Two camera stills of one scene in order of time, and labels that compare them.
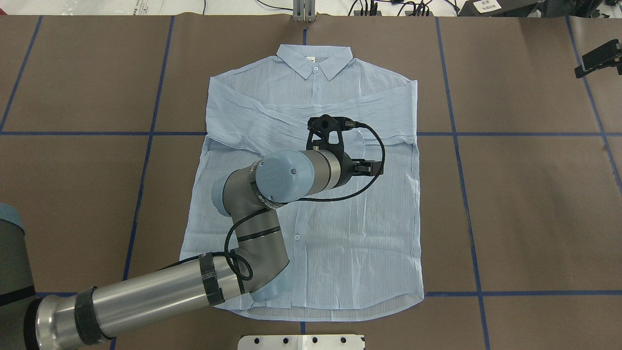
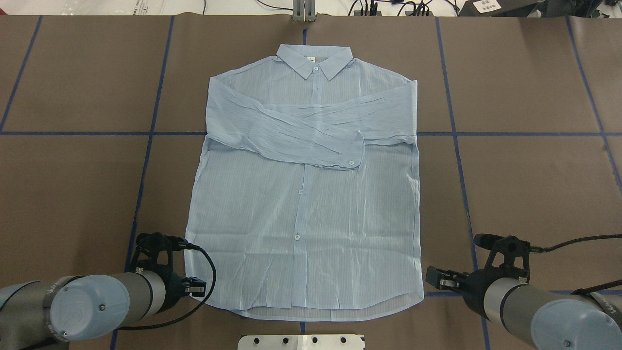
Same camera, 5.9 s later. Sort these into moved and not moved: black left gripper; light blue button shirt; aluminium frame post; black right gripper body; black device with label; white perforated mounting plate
Moved: black right gripper body; black left gripper
Not moved: white perforated mounting plate; black device with label; aluminium frame post; light blue button shirt
